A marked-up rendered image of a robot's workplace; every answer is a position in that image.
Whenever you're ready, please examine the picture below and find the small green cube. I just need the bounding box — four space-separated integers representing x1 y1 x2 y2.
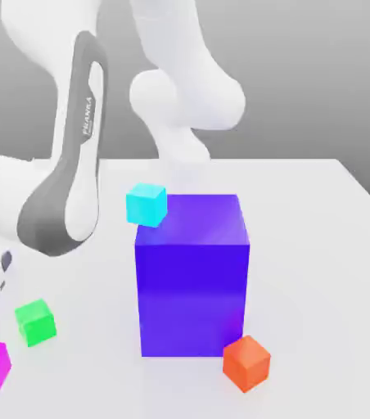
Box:
14 298 58 349

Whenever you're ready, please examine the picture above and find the small cyan cube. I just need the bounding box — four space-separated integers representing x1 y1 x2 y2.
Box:
125 182 169 229

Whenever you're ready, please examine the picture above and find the small orange cube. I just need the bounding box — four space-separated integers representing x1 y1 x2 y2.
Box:
222 334 272 394

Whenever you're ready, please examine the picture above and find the large blue box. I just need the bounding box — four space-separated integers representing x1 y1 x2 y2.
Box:
134 193 250 358

